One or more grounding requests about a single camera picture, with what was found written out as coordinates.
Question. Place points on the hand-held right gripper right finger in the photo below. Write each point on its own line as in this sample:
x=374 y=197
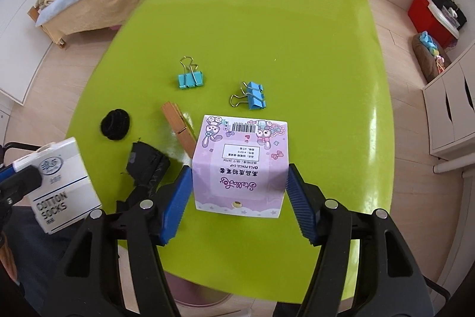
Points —
x=300 y=205

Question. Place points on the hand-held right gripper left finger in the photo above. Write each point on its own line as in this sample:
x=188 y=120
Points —
x=174 y=205

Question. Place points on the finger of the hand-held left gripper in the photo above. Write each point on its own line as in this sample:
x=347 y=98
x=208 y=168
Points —
x=22 y=179
x=26 y=144

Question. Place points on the white socks box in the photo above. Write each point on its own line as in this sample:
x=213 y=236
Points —
x=63 y=190

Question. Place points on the black cloth scrap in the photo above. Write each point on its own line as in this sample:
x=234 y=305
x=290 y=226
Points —
x=143 y=161

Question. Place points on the pink printed cardboard box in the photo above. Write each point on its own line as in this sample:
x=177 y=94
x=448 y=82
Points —
x=241 y=168

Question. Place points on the wooden clothespin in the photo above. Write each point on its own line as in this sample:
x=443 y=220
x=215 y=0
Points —
x=178 y=124

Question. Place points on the pink trash bin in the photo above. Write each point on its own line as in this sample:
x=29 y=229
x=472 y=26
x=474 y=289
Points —
x=193 y=296

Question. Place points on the blue binder clip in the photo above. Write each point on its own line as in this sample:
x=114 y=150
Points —
x=190 y=80
x=256 y=96

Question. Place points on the person's left leg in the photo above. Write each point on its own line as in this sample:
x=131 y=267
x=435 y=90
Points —
x=29 y=250

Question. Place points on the white drawer cabinet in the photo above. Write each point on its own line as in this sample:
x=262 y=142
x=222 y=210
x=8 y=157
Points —
x=445 y=109

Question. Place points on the brown pet bed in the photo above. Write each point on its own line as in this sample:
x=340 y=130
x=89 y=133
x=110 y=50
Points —
x=426 y=60

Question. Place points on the red storage box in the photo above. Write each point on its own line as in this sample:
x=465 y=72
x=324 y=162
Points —
x=423 y=10

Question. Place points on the black fabric bag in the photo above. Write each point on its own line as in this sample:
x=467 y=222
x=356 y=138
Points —
x=451 y=7

